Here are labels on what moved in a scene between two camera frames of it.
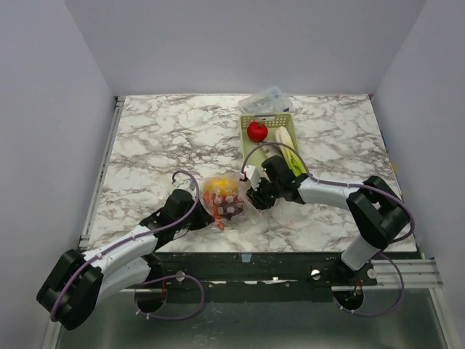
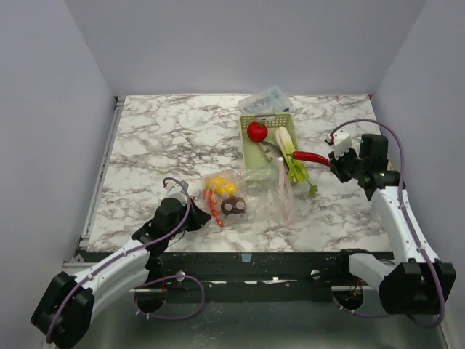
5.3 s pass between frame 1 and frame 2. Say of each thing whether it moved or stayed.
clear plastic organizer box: stayed
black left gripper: stayed
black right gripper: moved
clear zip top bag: moved
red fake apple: stayed
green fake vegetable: stayed
